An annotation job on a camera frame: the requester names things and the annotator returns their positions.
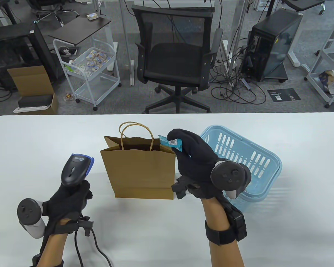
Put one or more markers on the black and white controller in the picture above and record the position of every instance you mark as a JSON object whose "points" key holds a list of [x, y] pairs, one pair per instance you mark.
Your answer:
{"points": [[29, 212], [229, 175]]}

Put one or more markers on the person's left forearm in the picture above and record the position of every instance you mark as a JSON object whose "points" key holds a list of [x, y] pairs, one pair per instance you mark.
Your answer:
{"points": [[54, 250]]}

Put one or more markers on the small colourful box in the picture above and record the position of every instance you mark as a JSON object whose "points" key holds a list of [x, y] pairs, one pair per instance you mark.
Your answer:
{"points": [[91, 16]]}

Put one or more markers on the heap of colourful bags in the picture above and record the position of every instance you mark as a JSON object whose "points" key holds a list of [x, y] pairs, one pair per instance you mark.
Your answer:
{"points": [[329, 78]]}

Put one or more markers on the black mesh office chair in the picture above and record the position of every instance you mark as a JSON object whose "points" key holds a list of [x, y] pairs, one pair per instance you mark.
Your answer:
{"points": [[175, 58]]}

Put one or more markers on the blue instant coffee powder package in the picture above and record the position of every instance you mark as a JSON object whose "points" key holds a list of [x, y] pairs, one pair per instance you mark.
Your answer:
{"points": [[171, 142]]}

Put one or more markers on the grey office chair base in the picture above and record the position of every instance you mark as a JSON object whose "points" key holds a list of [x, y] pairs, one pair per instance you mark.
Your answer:
{"points": [[54, 14]]}

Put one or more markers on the black and white left controller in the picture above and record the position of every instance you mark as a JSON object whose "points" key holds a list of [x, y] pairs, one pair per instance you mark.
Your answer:
{"points": [[29, 212]]}

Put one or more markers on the person's right forearm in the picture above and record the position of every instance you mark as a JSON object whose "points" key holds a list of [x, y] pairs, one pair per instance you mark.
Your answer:
{"points": [[225, 256]]}

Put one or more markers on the open cardboard box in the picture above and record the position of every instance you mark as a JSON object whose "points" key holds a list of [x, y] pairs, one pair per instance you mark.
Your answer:
{"points": [[30, 80]]}

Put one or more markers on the pile of snack packets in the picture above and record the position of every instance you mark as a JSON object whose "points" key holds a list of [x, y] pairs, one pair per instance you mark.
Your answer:
{"points": [[96, 58]]}

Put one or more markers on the white rolling cart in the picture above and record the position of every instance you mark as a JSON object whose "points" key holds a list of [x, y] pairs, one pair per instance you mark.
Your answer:
{"points": [[96, 89]]}

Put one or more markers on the black leaflet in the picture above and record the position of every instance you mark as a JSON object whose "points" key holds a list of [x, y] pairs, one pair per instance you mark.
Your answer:
{"points": [[284, 96]]}

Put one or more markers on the person's left hand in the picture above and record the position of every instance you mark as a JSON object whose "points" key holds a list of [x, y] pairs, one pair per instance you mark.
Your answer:
{"points": [[66, 205]]}

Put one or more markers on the dark side table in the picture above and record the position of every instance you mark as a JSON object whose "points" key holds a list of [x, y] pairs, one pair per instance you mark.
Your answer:
{"points": [[80, 29]]}

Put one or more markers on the light blue plastic basket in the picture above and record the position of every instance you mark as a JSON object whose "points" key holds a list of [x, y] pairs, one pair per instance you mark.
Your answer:
{"points": [[256, 198]]}

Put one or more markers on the brown paper bag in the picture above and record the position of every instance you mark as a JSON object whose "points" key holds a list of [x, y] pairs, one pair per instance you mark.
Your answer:
{"points": [[139, 172]]}

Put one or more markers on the black and white right controller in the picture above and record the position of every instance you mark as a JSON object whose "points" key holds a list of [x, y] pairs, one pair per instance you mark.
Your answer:
{"points": [[229, 175]]}

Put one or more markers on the black right wrist mount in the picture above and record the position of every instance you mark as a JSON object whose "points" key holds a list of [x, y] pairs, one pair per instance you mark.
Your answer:
{"points": [[238, 222]]}

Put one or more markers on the small colourful snack packet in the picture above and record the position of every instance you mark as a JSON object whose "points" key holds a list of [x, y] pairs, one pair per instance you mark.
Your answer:
{"points": [[69, 97]]}

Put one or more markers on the black computer tower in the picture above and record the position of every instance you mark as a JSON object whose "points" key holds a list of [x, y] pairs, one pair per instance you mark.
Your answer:
{"points": [[267, 41]]}

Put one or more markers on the person's right hand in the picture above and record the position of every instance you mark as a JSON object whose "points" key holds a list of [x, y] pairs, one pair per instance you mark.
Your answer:
{"points": [[194, 161]]}

